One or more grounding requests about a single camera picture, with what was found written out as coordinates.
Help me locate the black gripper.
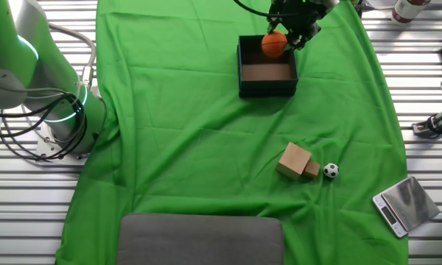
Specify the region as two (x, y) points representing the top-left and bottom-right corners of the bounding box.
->
(266, 0), (340, 52)

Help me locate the small orange basketball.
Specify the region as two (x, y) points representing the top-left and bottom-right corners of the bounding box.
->
(261, 30), (289, 60)

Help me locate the large wooden block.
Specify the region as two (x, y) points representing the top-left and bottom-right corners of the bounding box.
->
(275, 141), (313, 181)

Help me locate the small wooden cube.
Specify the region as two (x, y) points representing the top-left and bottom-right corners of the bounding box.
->
(302, 160), (322, 180)

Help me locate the small soccer ball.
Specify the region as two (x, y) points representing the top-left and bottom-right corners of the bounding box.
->
(323, 163), (340, 180)

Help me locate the dark green gift box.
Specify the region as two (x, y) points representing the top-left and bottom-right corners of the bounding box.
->
(236, 34), (300, 99)

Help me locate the red white bottle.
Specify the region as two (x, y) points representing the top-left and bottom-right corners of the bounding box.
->
(390, 0), (432, 26)

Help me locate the green cloth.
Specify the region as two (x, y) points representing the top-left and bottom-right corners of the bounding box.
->
(55, 0), (410, 265)

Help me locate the silver digital scale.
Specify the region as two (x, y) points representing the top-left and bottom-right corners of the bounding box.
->
(371, 175), (441, 239)

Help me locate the grey cushion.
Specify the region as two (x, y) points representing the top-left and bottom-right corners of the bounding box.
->
(116, 213), (285, 265)

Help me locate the grey conduit hose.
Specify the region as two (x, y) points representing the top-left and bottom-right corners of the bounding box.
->
(46, 23), (97, 91)

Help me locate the black base cable bundle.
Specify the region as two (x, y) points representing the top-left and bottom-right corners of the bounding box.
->
(0, 91), (89, 162)

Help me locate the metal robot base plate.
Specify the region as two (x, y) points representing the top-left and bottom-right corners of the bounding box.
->
(34, 120), (90, 163)

